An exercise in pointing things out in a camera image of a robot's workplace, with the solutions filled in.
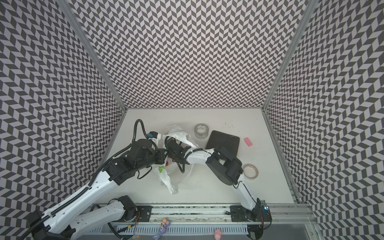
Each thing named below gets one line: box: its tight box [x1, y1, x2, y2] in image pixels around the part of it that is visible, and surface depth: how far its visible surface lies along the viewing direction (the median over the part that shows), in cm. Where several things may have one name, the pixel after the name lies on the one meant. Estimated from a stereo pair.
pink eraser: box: [244, 137, 253, 147], surface depth 101 cm
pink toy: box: [214, 228, 223, 240], surface depth 68 cm
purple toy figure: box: [152, 217, 170, 240], surface depth 69 cm
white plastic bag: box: [153, 124, 199, 195], surface depth 72 cm
